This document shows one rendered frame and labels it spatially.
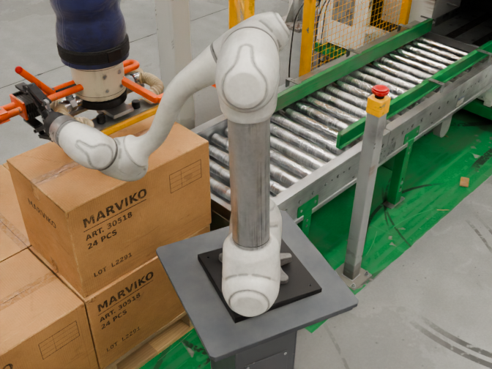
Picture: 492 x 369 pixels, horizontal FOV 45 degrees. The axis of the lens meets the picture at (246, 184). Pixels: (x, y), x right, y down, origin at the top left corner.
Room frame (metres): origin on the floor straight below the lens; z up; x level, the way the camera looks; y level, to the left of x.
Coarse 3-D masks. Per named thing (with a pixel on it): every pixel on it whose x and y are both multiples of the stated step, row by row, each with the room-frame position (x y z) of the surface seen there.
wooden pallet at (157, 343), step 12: (168, 324) 1.68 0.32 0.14; (180, 324) 1.77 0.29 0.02; (192, 324) 1.77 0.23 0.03; (156, 336) 1.71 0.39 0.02; (168, 336) 1.71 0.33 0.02; (180, 336) 1.72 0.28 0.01; (132, 348) 1.54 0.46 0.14; (144, 348) 1.64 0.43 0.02; (156, 348) 1.64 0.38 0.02; (120, 360) 1.50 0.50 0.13; (132, 360) 1.58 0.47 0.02; (144, 360) 1.58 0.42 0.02
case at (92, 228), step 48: (48, 144) 1.83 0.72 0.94; (192, 144) 1.84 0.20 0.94; (48, 192) 1.55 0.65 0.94; (96, 192) 1.55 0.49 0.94; (144, 192) 1.66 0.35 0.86; (192, 192) 1.80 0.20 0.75; (48, 240) 1.59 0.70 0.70; (96, 240) 1.51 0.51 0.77; (144, 240) 1.64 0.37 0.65; (96, 288) 1.48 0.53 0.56
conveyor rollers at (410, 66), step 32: (384, 64) 3.41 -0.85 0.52; (416, 64) 3.37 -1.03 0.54; (448, 64) 3.41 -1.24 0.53; (320, 96) 2.97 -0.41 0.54; (352, 96) 2.95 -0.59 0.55; (288, 128) 2.65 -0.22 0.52; (320, 128) 2.62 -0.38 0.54; (224, 160) 2.33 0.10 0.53; (288, 160) 2.32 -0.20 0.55; (224, 192) 2.08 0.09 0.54
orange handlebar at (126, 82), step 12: (132, 60) 1.91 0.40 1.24; (60, 84) 1.73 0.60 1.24; (132, 84) 1.73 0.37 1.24; (48, 96) 1.65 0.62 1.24; (60, 96) 1.67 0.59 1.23; (144, 96) 1.68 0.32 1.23; (156, 96) 1.66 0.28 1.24; (0, 108) 1.56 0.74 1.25; (12, 108) 1.60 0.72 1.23; (0, 120) 1.53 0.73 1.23
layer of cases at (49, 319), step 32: (0, 192) 2.06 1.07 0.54; (0, 224) 1.85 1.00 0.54; (0, 256) 1.66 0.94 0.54; (32, 256) 1.66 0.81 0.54; (0, 288) 1.49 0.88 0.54; (32, 288) 1.49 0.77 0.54; (64, 288) 1.50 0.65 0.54; (128, 288) 1.56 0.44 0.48; (160, 288) 1.66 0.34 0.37; (0, 320) 1.35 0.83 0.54; (32, 320) 1.35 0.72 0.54; (64, 320) 1.37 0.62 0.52; (96, 320) 1.45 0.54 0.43; (128, 320) 1.55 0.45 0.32; (160, 320) 1.65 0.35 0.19; (0, 352) 1.22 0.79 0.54; (32, 352) 1.28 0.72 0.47; (64, 352) 1.35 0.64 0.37; (96, 352) 1.44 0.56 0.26
